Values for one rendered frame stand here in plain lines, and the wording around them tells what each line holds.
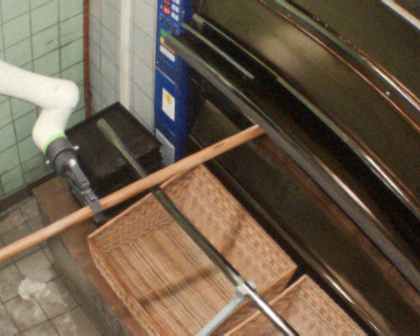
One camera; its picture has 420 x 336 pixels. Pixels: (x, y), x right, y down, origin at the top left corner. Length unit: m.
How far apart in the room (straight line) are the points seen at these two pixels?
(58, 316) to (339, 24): 2.00
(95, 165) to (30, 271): 1.02
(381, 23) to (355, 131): 0.34
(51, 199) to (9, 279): 0.69
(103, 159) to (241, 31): 0.73
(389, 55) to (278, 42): 0.45
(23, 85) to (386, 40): 1.05
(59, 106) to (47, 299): 1.35
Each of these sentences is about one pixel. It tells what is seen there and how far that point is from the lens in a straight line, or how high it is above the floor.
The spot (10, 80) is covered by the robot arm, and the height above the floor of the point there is 1.44.
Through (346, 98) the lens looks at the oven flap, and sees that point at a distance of 1.60.
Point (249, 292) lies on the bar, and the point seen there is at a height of 1.17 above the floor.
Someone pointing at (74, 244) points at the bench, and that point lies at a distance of 2.45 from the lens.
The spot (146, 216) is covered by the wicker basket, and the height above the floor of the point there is 0.69.
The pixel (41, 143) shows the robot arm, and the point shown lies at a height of 1.21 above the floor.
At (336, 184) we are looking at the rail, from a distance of 1.53.
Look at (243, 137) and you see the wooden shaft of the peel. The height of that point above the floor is 1.20.
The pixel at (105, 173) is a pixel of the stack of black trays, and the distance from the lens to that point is 2.22.
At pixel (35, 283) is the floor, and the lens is 3.07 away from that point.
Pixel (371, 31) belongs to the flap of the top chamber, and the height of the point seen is 1.79.
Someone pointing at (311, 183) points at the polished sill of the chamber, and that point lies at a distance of 1.88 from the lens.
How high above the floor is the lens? 2.54
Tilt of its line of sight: 47 degrees down
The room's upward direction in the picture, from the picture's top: 4 degrees clockwise
